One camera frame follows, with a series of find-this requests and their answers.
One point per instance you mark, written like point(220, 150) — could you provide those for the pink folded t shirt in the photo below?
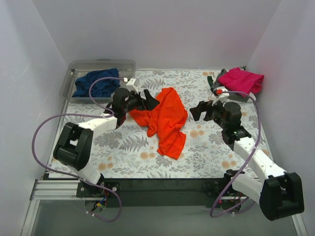
point(241, 80)

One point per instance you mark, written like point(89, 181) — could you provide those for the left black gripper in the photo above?
point(142, 102)

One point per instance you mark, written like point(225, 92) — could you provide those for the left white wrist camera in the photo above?
point(131, 84)

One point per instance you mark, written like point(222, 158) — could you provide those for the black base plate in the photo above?
point(161, 192)

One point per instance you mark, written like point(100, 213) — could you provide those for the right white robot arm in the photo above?
point(278, 193)

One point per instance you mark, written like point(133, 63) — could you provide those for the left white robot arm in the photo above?
point(73, 147)

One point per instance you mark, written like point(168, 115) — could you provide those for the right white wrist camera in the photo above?
point(219, 95)

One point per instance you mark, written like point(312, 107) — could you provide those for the blue t shirt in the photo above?
point(103, 88)

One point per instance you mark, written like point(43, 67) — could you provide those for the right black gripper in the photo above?
point(206, 112)

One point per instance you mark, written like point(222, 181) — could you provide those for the dark green folded shirt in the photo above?
point(210, 81)

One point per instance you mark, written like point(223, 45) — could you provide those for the floral table mat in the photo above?
point(135, 151)

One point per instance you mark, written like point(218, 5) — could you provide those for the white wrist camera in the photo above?
point(219, 95)
point(131, 84)

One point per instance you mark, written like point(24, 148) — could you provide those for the orange t shirt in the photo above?
point(166, 121)

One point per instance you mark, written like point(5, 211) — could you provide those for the clear plastic bin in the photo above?
point(80, 68)

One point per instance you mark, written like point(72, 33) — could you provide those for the white folded shirt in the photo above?
point(235, 97)

